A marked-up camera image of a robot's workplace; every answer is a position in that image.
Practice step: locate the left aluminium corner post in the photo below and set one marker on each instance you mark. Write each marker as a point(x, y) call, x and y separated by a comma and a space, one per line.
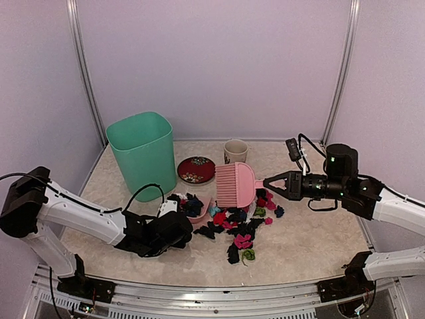
point(73, 17)

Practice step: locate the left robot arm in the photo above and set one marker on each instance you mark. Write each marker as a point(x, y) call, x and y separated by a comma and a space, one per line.
point(34, 200)

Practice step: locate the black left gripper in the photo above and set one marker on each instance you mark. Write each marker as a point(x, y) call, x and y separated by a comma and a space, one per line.
point(181, 244)

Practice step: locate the red floral round plate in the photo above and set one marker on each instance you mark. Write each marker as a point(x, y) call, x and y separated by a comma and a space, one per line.
point(196, 170)

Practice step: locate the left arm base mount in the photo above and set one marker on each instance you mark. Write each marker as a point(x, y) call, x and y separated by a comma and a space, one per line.
point(80, 285)

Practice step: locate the beige printed cup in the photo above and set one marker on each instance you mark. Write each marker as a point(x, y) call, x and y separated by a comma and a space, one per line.
point(235, 150)

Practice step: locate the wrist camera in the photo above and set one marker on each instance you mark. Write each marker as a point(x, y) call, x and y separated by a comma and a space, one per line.
point(166, 207)
point(296, 155)

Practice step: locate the aluminium corner post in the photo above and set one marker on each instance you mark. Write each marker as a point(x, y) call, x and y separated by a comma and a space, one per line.
point(348, 46)
point(73, 17)

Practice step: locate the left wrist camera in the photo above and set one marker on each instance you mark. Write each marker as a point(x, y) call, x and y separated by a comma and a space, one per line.
point(166, 207)

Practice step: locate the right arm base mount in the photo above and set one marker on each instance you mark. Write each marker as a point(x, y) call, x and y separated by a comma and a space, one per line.
point(352, 283)

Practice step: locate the pink hand brush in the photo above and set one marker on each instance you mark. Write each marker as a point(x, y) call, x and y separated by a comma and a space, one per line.
point(236, 185)

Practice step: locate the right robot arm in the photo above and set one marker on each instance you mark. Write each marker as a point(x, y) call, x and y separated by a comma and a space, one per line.
point(365, 197)

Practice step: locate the pink dustpan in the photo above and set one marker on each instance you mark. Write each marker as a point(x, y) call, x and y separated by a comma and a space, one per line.
point(194, 206)

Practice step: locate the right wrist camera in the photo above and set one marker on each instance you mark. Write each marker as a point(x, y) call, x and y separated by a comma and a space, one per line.
point(296, 155)

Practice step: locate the aluminium front rail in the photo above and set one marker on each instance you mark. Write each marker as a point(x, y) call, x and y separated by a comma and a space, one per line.
point(137, 300)

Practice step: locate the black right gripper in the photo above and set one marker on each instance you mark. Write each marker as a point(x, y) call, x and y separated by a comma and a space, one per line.
point(294, 187)

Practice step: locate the pile of paper scraps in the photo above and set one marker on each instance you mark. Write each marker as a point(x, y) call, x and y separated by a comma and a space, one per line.
point(241, 223)

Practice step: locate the green paper scrap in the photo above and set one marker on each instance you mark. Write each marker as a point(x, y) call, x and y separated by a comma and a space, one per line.
point(248, 255)

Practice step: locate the mint green waste bin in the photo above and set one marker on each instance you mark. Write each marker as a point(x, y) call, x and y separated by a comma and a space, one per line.
point(142, 145)

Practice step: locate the right aluminium corner post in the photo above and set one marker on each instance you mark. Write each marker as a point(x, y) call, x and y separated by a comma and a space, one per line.
point(348, 46)

